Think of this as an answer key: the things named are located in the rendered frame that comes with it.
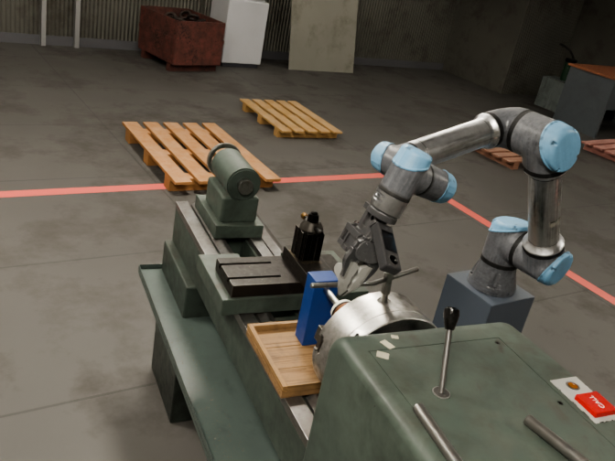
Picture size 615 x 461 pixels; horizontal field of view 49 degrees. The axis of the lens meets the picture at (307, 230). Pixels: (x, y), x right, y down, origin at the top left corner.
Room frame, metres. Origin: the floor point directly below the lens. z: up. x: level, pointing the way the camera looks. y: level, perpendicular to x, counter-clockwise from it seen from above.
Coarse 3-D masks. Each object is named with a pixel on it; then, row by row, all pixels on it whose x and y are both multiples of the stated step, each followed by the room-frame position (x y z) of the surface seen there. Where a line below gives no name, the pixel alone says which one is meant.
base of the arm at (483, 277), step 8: (480, 256) 1.93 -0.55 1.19; (480, 264) 1.90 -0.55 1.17; (488, 264) 1.88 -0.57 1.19; (496, 264) 1.87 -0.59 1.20; (472, 272) 1.92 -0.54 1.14; (480, 272) 1.89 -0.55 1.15; (488, 272) 1.87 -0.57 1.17; (496, 272) 1.87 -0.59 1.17; (504, 272) 1.87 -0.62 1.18; (512, 272) 1.88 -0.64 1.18; (472, 280) 1.89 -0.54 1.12; (480, 280) 1.87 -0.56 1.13; (488, 280) 1.86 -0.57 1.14; (496, 280) 1.86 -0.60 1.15; (504, 280) 1.86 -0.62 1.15; (512, 280) 1.88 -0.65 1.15; (480, 288) 1.86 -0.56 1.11; (488, 288) 1.85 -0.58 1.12; (496, 288) 1.85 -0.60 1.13; (504, 288) 1.85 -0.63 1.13; (512, 288) 1.87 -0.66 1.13; (496, 296) 1.85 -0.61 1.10; (504, 296) 1.85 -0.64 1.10
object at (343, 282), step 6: (336, 264) 1.36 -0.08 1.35; (354, 264) 1.32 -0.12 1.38; (336, 270) 1.35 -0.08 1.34; (348, 270) 1.31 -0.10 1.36; (354, 270) 1.32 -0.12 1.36; (348, 276) 1.31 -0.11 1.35; (342, 282) 1.31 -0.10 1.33; (348, 282) 1.31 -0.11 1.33; (342, 288) 1.31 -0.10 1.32; (342, 294) 1.32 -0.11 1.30
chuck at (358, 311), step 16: (352, 304) 1.43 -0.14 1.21; (368, 304) 1.42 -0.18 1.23; (400, 304) 1.44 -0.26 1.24; (336, 320) 1.40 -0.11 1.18; (352, 320) 1.38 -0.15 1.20; (368, 320) 1.37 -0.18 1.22; (320, 336) 1.40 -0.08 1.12; (336, 336) 1.37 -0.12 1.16; (320, 352) 1.37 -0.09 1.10; (320, 368) 1.36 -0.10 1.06
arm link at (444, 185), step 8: (432, 168) 1.41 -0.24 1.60; (432, 176) 1.39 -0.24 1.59; (440, 176) 1.42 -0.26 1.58; (448, 176) 1.44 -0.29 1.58; (432, 184) 1.39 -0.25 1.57; (440, 184) 1.41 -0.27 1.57; (448, 184) 1.43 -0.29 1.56; (456, 184) 1.46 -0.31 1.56; (424, 192) 1.39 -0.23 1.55; (432, 192) 1.40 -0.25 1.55; (440, 192) 1.42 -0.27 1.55; (448, 192) 1.43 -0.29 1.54; (432, 200) 1.44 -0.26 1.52; (440, 200) 1.44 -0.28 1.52
